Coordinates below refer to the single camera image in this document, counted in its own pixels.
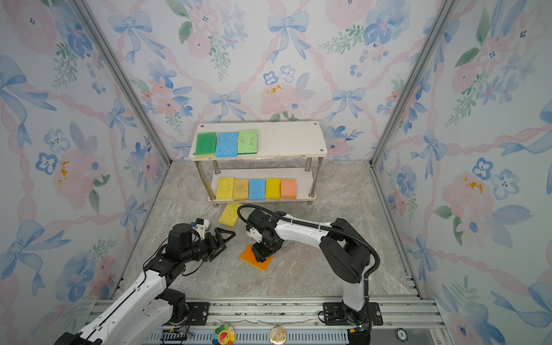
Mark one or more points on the yellow sponge front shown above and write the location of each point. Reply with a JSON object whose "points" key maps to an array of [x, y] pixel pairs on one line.
{"points": [[272, 188]]}

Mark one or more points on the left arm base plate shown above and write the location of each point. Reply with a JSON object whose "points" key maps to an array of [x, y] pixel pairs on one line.
{"points": [[189, 314]]}

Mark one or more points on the salmon pink sponge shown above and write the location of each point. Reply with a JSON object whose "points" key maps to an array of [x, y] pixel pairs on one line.
{"points": [[288, 189]]}

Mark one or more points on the orange sponge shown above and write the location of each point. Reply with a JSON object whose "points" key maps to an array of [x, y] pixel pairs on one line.
{"points": [[249, 258]]}

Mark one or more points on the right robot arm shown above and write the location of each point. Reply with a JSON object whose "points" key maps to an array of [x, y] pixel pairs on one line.
{"points": [[348, 254]]}

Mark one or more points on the colourful round toy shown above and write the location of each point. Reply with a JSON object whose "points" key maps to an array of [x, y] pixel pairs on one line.
{"points": [[224, 335]]}

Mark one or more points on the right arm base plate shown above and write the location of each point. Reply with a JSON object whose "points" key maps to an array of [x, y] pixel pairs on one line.
{"points": [[338, 314]]}

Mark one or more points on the round black white knob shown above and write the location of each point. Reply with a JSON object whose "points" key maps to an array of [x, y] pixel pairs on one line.
{"points": [[401, 335]]}

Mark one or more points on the round brass disc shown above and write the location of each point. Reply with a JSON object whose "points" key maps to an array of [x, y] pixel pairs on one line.
{"points": [[278, 335]]}

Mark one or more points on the dark green sponge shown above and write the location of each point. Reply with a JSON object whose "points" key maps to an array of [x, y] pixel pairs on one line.
{"points": [[205, 145]]}

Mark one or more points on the white two-tier shelf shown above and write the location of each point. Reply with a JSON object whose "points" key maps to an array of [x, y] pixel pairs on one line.
{"points": [[276, 141]]}

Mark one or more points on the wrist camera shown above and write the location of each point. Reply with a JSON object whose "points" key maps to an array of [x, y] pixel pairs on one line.
{"points": [[201, 226], [254, 234]]}

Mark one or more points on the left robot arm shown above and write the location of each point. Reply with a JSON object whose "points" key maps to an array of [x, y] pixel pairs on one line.
{"points": [[150, 302]]}

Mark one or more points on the pale yellow worn sponge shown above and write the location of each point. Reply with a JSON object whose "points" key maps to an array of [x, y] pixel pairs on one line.
{"points": [[241, 189]]}

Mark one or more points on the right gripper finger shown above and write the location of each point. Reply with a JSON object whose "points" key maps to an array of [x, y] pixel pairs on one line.
{"points": [[269, 253], [258, 252]]}

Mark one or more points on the light green sponge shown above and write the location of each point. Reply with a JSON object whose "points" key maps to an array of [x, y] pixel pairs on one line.
{"points": [[247, 142]]}

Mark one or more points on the bright yellow sponge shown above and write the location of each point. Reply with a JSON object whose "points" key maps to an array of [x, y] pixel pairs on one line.
{"points": [[225, 189]]}

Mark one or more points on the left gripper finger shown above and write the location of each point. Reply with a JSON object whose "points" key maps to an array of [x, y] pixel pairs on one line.
{"points": [[216, 249], [223, 236]]}

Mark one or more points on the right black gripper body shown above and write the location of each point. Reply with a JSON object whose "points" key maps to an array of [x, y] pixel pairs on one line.
{"points": [[265, 242]]}

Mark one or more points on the blue sponge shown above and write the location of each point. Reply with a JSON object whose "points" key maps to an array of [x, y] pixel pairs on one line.
{"points": [[257, 189], [227, 145]]}

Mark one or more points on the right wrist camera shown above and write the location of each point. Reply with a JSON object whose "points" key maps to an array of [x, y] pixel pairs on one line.
{"points": [[254, 234]]}

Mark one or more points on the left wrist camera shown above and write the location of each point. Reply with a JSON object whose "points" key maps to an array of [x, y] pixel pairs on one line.
{"points": [[201, 226]]}

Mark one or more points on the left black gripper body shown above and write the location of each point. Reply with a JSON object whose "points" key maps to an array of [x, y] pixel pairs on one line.
{"points": [[203, 248]]}

